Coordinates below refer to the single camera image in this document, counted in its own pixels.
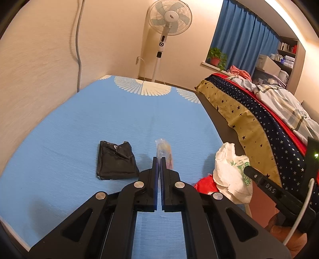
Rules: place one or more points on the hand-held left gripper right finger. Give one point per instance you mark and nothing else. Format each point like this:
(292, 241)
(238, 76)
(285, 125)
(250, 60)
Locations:
(162, 179)

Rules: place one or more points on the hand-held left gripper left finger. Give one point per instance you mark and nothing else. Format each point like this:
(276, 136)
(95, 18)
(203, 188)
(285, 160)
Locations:
(155, 179)

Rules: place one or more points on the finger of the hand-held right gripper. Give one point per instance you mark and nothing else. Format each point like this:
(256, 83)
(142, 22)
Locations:
(255, 175)

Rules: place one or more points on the white plastic bag green print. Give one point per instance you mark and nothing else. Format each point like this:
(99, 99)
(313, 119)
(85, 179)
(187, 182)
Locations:
(229, 179)

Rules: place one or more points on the clear colourful wrapper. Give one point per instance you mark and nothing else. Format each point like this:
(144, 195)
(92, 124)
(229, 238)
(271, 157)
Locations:
(165, 152)

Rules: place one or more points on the person's right hand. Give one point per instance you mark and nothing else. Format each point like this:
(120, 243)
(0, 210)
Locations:
(290, 236)

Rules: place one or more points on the red plastic bag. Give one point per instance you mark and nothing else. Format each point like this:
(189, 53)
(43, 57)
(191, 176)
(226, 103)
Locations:
(205, 185)

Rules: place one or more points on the black plastic bag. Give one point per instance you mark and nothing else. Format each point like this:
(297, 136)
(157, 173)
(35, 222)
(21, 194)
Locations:
(114, 161)

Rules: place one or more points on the bed with star bedding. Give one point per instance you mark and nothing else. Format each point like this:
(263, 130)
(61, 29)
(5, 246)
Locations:
(279, 134)

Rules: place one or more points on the red blanket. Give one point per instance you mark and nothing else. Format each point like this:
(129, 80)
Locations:
(286, 124)

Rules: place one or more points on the yellow star bedsheet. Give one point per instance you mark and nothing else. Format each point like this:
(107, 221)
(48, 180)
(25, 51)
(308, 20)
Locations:
(239, 112)

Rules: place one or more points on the plaid quilt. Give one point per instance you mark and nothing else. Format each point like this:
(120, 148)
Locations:
(286, 102)

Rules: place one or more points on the blue patterned table mat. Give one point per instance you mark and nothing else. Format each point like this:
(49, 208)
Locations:
(99, 112)

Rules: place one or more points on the pink cloth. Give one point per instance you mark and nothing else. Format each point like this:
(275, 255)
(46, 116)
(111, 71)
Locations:
(240, 72)

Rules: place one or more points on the white storage box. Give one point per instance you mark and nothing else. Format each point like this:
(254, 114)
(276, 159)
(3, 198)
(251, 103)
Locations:
(268, 63)

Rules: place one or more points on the white window sill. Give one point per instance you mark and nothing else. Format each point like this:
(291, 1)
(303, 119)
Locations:
(209, 65)

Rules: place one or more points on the potted green plant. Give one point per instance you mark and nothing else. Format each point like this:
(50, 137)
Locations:
(215, 59)

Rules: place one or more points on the wooden bookshelf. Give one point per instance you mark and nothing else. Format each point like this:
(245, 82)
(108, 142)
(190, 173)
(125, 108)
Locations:
(300, 57)

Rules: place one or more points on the blue curtain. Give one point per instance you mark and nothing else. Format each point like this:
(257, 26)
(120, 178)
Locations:
(239, 37)

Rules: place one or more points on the white pedestal fan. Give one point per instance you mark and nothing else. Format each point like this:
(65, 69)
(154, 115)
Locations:
(162, 44)

